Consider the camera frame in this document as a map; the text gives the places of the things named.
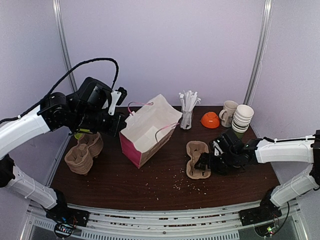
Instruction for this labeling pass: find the orange bowl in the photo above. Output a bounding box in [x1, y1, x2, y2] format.
[200, 111, 220, 129]

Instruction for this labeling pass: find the single cardboard cup carrier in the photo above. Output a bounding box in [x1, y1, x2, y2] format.
[186, 140, 211, 180]

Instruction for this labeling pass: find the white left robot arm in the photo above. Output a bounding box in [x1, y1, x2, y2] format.
[0, 77, 128, 226]

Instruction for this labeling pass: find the left aluminium frame post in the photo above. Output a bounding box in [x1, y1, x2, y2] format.
[52, 0, 83, 112]

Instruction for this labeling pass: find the stack of cardboard cup carriers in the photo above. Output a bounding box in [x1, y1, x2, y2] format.
[64, 132, 104, 176]

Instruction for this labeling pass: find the glass jar of straws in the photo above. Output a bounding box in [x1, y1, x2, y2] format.
[179, 90, 201, 130]

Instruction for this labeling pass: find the lime green bowl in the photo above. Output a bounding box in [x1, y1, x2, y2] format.
[74, 133, 84, 140]

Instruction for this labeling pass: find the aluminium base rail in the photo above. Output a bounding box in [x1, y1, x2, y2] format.
[19, 197, 308, 240]

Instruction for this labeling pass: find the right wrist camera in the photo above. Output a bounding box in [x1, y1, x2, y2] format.
[209, 140, 223, 156]

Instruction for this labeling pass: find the aluminium frame post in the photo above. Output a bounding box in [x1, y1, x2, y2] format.
[243, 0, 273, 106]
[52, 0, 83, 112]

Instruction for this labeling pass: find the right aluminium frame post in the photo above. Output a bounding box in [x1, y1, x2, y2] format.
[243, 0, 273, 106]

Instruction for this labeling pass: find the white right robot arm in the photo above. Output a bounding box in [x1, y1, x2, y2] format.
[194, 129, 320, 226]

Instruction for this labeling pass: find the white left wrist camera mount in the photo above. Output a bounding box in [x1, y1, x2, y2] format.
[108, 87, 128, 116]

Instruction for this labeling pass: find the stack of paper cups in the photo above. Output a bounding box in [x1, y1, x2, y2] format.
[231, 104, 255, 139]

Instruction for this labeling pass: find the beige ceramic mug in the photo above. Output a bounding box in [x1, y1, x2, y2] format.
[218, 100, 239, 128]

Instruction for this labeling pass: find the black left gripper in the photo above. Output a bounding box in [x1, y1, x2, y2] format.
[72, 108, 126, 137]

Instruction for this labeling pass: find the pink and white paper bag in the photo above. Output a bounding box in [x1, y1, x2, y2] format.
[119, 94, 182, 168]

